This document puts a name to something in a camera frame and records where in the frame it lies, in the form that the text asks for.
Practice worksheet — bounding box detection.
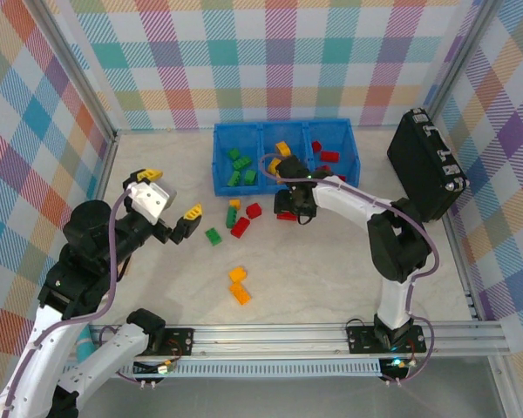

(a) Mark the long red lego brick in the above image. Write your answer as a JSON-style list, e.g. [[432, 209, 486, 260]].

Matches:
[[229, 217, 251, 239]]

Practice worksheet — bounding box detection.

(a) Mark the blue three-compartment plastic bin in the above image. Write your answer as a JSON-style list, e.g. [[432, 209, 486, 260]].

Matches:
[[212, 118, 361, 198]]

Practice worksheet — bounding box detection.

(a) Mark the long orange lego brick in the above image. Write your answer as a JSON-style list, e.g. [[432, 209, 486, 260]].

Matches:
[[228, 281, 252, 307]]

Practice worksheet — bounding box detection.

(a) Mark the black hard case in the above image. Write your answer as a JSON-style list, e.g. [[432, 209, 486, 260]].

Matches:
[[386, 107, 471, 224]]

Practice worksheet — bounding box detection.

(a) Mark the teal tube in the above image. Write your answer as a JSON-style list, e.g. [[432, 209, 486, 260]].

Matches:
[[73, 326, 98, 362]]

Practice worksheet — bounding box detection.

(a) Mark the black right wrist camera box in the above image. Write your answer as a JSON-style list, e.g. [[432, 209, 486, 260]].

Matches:
[[275, 155, 311, 182]]

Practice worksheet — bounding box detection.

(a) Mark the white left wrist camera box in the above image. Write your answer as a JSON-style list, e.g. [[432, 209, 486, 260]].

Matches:
[[124, 179, 176, 226]]

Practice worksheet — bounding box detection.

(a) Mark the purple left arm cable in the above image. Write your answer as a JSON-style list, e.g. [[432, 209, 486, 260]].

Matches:
[[0, 189, 134, 413]]

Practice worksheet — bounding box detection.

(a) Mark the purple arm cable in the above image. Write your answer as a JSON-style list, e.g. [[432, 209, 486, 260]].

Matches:
[[0, 189, 134, 413], [259, 152, 441, 387]]

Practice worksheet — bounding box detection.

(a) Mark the aluminium side rail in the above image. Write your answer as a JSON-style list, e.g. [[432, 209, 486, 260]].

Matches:
[[435, 212, 485, 323], [93, 132, 119, 201]]

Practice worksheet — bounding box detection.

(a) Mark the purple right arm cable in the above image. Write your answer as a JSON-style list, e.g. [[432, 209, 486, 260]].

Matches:
[[259, 152, 441, 387]]

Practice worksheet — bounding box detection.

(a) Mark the aluminium frame post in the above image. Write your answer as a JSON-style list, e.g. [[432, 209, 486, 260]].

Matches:
[[28, 0, 119, 145], [425, 0, 505, 121]]

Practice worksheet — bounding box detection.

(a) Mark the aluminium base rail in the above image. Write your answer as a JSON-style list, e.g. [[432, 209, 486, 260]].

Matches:
[[69, 321, 511, 358]]

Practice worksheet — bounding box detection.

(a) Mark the slotted grey cable duct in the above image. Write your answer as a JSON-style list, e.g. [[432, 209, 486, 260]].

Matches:
[[132, 359, 383, 378]]

